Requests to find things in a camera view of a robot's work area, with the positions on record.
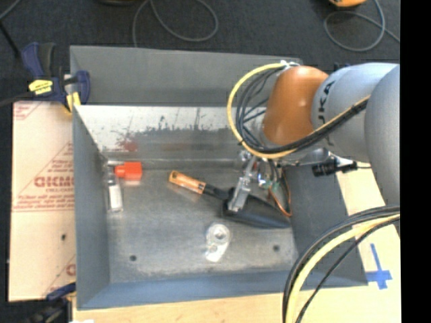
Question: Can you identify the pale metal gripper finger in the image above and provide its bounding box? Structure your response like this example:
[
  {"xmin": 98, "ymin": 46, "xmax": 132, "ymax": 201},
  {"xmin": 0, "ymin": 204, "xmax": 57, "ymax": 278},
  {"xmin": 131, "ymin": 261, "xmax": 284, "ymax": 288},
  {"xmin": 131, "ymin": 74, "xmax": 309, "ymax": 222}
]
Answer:
[
  {"xmin": 227, "ymin": 179, "xmax": 244, "ymax": 213},
  {"xmin": 238, "ymin": 178, "xmax": 253, "ymax": 209}
]

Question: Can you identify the clear glass piece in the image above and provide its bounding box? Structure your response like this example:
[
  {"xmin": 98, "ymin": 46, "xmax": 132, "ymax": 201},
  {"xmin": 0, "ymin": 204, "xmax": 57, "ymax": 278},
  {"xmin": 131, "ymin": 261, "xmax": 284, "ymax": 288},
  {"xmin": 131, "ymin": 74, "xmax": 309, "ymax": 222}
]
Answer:
[{"xmin": 204, "ymin": 223, "xmax": 232, "ymax": 263}]

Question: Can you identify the grey metal bin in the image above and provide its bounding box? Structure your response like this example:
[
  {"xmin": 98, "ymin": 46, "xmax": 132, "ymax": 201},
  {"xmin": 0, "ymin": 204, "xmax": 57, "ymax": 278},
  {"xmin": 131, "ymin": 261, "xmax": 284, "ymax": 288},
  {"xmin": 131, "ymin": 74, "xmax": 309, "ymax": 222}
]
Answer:
[{"xmin": 69, "ymin": 45, "xmax": 368, "ymax": 311}]

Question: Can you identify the clear spray bottle red head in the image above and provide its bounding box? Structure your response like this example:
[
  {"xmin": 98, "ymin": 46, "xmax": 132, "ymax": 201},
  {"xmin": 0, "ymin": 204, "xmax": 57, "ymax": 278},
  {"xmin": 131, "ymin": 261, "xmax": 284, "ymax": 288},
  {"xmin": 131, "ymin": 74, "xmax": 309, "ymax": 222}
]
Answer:
[{"xmin": 106, "ymin": 161, "xmax": 143, "ymax": 214}]

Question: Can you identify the brown cardboard board red print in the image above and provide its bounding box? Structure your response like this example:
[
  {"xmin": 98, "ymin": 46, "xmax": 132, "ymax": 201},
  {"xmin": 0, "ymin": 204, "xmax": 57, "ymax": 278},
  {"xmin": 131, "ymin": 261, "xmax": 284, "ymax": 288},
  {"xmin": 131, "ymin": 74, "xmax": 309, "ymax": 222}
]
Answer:
[{"xmin": 7, "ymin": 100, "xmax": 77, "ymax": 303}]

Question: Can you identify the black brush orange wooden handle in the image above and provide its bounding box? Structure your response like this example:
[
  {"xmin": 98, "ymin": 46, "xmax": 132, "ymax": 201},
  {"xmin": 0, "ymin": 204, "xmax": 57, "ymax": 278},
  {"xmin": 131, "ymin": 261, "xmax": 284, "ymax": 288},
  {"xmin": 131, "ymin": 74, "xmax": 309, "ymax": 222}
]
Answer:
[{"xmin": 168, "ymin": 170, "xmax": 291, "ymax": 229}]

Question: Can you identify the black cylinder on white bracket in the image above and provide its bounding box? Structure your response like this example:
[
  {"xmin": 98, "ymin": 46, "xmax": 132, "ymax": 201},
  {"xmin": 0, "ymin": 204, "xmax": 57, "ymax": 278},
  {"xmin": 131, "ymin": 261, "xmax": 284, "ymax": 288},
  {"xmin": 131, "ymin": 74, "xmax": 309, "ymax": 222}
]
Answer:
[{"xmin": 296, "ymin": 148, "xmax": 358, "ymax": 178}]

